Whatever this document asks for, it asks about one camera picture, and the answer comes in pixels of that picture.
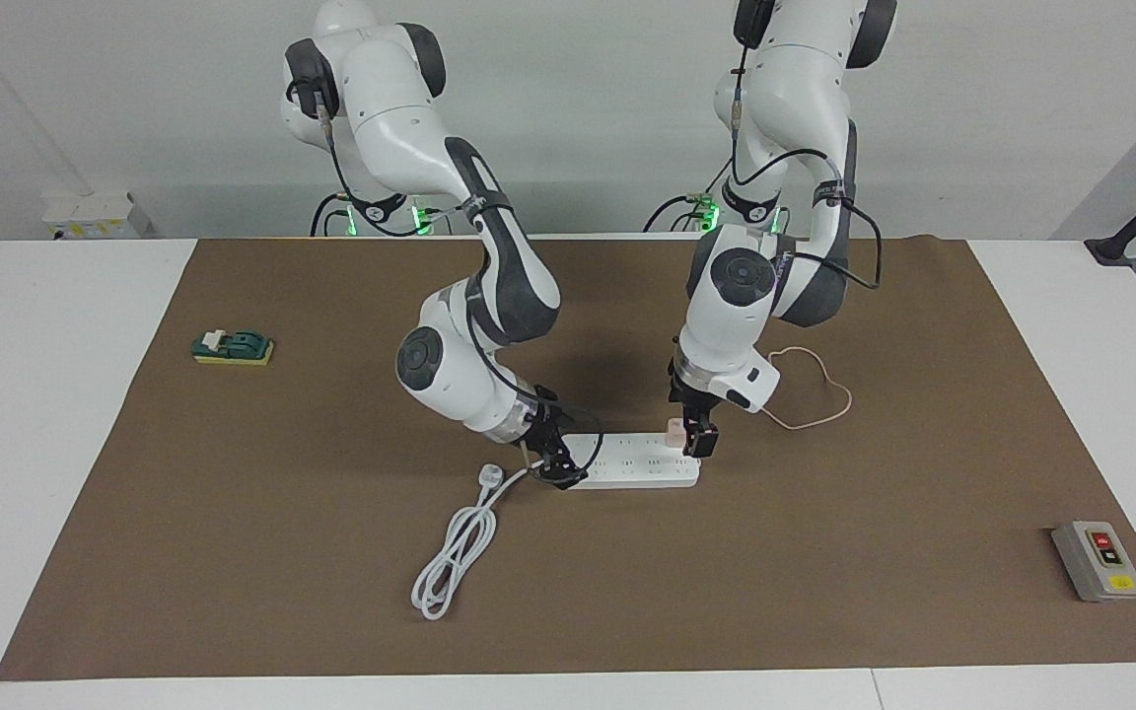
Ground white power strip with cord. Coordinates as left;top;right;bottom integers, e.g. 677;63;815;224
411;432;702;620

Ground pink charging cable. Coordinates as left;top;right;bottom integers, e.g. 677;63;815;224
761;347;853;432

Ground brown table mat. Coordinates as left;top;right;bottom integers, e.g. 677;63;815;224
0;237;1136;681

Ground white box yellow labels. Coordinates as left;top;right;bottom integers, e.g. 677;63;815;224
42;191;153;241

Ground black left base cable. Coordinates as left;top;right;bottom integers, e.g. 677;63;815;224
642;148;737;235

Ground black base cable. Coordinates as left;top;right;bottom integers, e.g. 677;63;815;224
310;192;352;238
642;148;737;235

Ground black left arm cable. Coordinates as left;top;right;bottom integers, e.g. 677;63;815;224
726;39;883;292

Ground black right base cable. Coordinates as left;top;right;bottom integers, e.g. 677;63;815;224
310;192;352;238

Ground green knife switch yellow base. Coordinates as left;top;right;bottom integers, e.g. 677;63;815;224
192;328;275;367

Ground grey push-button switch box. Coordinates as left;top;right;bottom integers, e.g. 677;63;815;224
1051;521;1136;604

